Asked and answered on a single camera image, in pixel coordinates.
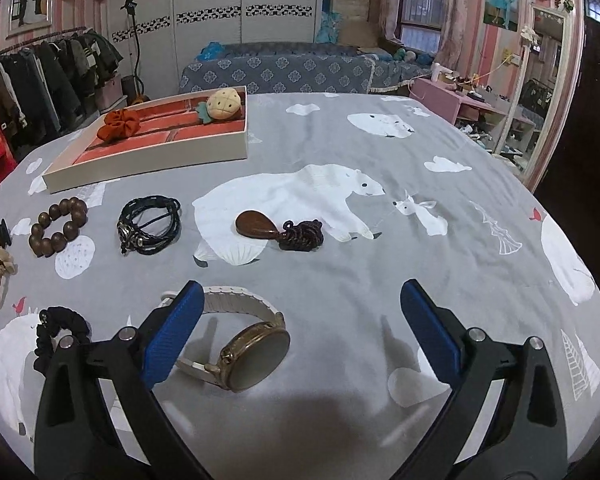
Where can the white tray with red lining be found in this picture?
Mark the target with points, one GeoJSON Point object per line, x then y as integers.
{"type": "Point", "coordinates": [155, 161]}

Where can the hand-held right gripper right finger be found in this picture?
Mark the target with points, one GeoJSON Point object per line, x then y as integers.
{"type": "Point", "coordinates": [430, 330]}

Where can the white framed standing mirror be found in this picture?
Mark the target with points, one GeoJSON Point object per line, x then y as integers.
{"type": "Point", "coordinates": [567, 90]}

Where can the wall poster with blue figures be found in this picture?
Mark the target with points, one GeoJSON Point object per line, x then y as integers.
{"type": "Point", "coordinates": [502, 0]}

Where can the blue plastic bag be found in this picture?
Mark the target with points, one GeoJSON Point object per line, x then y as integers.
{"type": "Point", "coordinates": [327, 27]}

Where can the sofa bed with blue cover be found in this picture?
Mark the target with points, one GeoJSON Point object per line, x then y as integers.
{"type": "Point", "coordinates": [290, 70]}

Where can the metal clothes rack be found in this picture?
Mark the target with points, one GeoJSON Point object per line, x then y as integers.
{"type": "Point", "coordinates": [30, 42]}

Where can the garment steamer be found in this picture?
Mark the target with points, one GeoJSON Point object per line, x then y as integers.
{"type": "Point", "coordinates": [139, 50]}

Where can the black fabric scrunchie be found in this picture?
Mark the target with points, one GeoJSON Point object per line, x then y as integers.
{"type": "Point", "coordinates": [55, 316]}

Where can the pink floral curtain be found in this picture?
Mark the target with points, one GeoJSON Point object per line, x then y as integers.
{"type": "Point", "coordinates": [452, 5]}

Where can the pink side table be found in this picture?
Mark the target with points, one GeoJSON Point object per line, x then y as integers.
{"type": "Point", "coordinates": [430, 91]}

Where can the wall socket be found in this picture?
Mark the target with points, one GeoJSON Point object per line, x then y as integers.
{"type": "Point", "coordinates": [513, 59]}

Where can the grey polar bear printed sheet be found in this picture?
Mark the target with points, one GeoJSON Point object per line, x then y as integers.
{"type": "Point", "coordinates": [330, 270]}

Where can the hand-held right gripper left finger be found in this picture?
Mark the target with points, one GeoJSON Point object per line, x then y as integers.
{"type": "Point", "coordinates": [175, 330]}

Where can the pink storage box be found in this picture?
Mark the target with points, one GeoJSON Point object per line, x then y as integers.
{"type": "Point", "coordinates": [111, 92]}

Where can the blue printed bag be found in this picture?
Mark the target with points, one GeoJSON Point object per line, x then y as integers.
{"type": "Point", "coordinates": [211, 51]}

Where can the barred window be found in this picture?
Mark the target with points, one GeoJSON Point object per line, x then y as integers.
{"type": "Point", "coordinates": [422, 0]}

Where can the row of dark hanging clothes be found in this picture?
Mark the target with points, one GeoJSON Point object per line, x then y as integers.
{"type": "Point", "coordinates": [55, 75]}

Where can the teal soft toy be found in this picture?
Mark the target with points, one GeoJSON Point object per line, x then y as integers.
{"type": "Point", "coordinates": [412, 56]}

